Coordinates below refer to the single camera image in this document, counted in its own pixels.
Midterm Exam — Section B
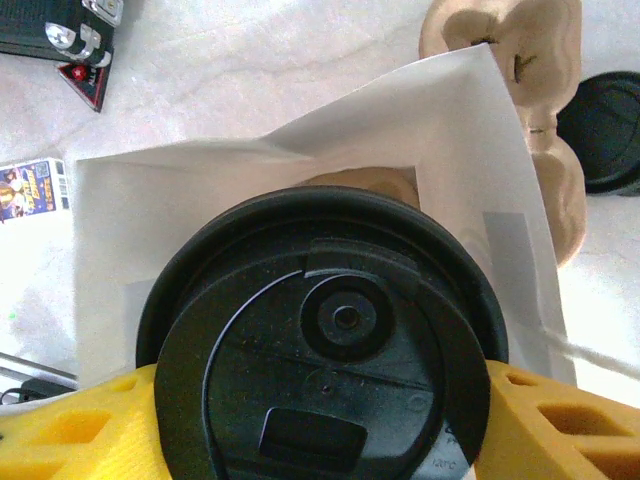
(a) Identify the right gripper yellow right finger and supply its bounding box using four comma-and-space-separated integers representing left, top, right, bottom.
474, 359, 640, 480

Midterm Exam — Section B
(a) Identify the stack of black cup lids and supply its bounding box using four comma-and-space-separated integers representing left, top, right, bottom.
555, 71, 640, 197

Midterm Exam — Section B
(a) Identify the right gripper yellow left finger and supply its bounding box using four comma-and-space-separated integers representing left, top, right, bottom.
0, 363, 174, 480

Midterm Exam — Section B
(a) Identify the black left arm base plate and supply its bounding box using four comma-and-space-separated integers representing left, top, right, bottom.
0, 377, 76, 407

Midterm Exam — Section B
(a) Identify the aluminium mounting rail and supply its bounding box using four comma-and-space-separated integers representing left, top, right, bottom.
0, 351, 80, 386

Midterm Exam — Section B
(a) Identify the black red triangle tag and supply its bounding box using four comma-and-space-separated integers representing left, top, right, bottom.
56, 47, 115, 114

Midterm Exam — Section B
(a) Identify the black plastic cup lid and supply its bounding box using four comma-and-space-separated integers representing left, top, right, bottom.
135, 185, 510, 480

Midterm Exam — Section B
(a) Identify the white paper bag with handles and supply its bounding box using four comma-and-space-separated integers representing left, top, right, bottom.
73, 43, 640, 389

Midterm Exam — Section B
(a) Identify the brown pulp cup carrier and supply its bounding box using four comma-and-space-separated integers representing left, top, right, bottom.
418, 0, 589, 269
299, 167, 419, 211

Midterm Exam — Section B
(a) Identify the black hard carrying case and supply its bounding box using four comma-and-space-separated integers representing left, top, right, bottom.
0, 0, 125, 61

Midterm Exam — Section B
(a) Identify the small colourful printed card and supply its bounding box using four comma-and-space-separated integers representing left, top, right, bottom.
0, 156, 71, 225

